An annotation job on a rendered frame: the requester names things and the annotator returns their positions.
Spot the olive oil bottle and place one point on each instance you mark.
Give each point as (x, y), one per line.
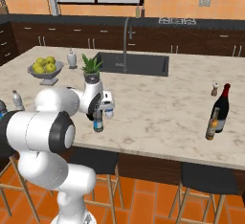
(138, 12)

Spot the white soap dispenser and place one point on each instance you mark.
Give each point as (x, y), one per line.
(72, 59)

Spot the yellow-green apple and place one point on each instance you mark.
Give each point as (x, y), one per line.
(50, 67)
(39, 70)
(40, 61)
(50, 60)

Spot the dark glass bottle blue label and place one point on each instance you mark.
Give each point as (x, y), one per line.
(98, 121)

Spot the grey fruit bowl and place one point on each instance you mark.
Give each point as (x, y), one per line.
(48, 74)

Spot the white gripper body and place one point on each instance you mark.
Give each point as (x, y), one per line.
(107, 99)

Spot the brown utensil pot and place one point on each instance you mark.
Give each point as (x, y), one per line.
(3, 7)

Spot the grey wall socket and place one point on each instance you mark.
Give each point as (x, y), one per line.
(204, 2)

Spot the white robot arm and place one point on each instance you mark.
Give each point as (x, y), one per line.
(41, 132)

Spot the small brown white shaker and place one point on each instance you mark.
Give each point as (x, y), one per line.
(214, 89)

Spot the green potted plant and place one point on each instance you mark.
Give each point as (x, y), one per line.
(91, 65)

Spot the dark grey tap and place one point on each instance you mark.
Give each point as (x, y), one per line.
(125, 46)

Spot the hob with white grates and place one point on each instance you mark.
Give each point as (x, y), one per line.
(177, 20)

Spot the black-seated wooden stool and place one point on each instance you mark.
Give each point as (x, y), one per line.
(95, 164)
(207, 178)
(22, 186)

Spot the dark brown cupboard run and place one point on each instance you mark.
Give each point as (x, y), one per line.
(178, 39)

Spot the dark red-topped wine bottle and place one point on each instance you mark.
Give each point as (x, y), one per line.
(221, 108)

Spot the dark grey sink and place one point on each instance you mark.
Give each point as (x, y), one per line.
(140, 63)

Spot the small clear plastic bottle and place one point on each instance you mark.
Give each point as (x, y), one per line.
(17, 101)

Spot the white paper towel holder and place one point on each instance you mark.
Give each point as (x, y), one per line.
(54, 6)

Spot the amber glass beer bottle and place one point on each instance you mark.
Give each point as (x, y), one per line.
(212, 126)

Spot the brown sauce bottle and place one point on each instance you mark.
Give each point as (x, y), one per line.
(143, 12)

